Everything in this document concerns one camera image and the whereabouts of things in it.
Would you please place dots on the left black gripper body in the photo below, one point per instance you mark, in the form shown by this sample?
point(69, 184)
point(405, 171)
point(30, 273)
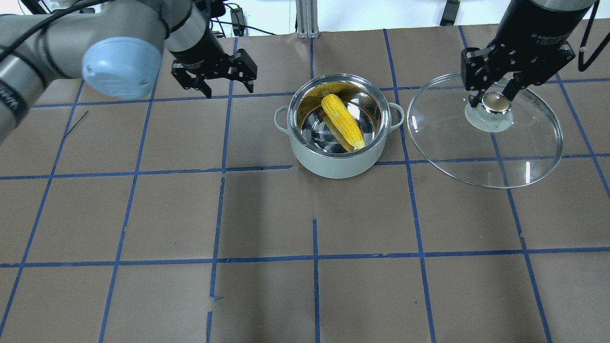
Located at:
point(197, 47)

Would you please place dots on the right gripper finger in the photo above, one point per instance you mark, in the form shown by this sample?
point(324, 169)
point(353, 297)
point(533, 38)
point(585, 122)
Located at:
point(479, 69)
point(519, 81)

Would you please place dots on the black power adapter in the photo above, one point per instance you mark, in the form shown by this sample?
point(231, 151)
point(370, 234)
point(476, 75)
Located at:
point(238, 22)

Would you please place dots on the yellow corn cob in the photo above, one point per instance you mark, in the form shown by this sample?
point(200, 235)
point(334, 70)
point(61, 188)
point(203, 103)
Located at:
point(344, 123)

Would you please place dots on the pale green steel pot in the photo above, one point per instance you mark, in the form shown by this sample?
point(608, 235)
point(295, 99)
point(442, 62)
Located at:
point(316, 140)

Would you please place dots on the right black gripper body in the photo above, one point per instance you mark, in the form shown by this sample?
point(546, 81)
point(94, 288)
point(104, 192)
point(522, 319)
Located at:
point(533, 27)

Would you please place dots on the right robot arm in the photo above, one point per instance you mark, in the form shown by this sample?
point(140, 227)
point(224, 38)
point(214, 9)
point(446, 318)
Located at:
point(552, 21)

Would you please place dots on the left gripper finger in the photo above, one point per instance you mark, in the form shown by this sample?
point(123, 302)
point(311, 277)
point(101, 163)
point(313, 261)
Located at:
point(203, 87)
point(241, 67)

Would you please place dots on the glass pot lid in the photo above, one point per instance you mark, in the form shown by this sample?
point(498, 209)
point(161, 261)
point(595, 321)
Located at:
point(498, 144)

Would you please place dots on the aluminium frame post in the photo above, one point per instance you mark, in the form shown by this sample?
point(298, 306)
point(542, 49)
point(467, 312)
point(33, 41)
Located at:
point(307, 19)

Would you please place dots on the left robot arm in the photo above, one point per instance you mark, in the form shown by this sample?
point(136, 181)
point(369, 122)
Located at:
point(116, 47)

